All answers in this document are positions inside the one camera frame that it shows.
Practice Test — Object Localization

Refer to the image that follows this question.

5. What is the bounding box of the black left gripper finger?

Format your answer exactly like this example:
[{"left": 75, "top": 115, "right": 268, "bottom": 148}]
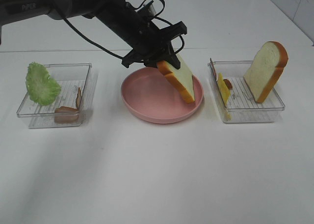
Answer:
[
  {"left": 144, "top": 60, "right": 159, "bottom": 68},
  {"left": 167, "top": 42, "right": 181, "bottom": 69}
]

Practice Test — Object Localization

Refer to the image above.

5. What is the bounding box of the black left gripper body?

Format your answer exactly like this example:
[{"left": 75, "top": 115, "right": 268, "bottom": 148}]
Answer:
[{"left": 121, "top": 21, "right": 187, "bottom": 68}]

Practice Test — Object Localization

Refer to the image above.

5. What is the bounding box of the bread slice from tray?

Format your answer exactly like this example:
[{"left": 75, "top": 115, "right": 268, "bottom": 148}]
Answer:
[{"left": 157, "top": 54, "right": 195, "bottom": 103}]

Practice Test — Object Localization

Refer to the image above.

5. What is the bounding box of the bacon strip from tray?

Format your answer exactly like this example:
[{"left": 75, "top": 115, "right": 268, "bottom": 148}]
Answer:
[
  {"left": 210, "top": 58, "right": 233, "bottom": 89},
  {"left": 54, "top": 87, "right": 82, "bottom": 124}
]

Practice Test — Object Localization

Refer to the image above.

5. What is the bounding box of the green lettuce leaf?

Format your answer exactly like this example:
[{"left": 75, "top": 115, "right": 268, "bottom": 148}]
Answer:
[{"left": 26, "top": 62, "right": 61, "bottom": 106}]

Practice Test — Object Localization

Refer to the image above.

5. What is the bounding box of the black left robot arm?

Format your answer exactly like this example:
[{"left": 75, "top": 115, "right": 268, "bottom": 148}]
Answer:
[{"left": 0, "top": 0, "right": 187, "bottom": 69}]

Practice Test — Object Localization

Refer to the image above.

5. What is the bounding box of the pink round plate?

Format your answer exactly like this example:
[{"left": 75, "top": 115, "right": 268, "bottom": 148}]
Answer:
[{"left": 121, "top": 67, "right": 204, "bottom": 124}]

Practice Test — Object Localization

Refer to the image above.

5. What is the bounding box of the yellow cheese slice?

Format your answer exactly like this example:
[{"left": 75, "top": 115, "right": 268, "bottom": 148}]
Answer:
[{"left": 217, "top": 73, "right": 232, "bottom": 121}]

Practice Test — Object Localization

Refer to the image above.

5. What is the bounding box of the clear plastic tray left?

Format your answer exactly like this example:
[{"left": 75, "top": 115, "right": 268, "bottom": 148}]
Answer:
[{"left": 16, "top": 62, "right": 97, "bottom": 129}]

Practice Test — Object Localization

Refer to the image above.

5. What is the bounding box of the clear plastic tray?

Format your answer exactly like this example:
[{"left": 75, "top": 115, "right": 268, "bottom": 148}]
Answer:
[
  {"left": 208, "top": 60, "right": 285, "bottom": 123},
  {"left": 16, "top": 62, "right": 97, "bottom": 129}
]

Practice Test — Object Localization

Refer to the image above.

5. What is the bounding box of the clear plastic tray right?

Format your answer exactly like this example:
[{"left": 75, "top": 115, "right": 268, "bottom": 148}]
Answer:
[{"left": 208, "top": 60, "right": 285, "bottom": 123}]

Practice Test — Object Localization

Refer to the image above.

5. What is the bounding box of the bread slice in right tray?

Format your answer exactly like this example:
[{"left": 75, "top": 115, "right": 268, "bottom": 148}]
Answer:
[{"left": 243, "top": 41, "right": 288, "bottom": 103}]

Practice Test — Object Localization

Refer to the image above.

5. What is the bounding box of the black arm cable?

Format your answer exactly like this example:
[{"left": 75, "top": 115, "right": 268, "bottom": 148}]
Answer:
[{"left": 49, "top": 0, "right": 185, "bottom": 64}]

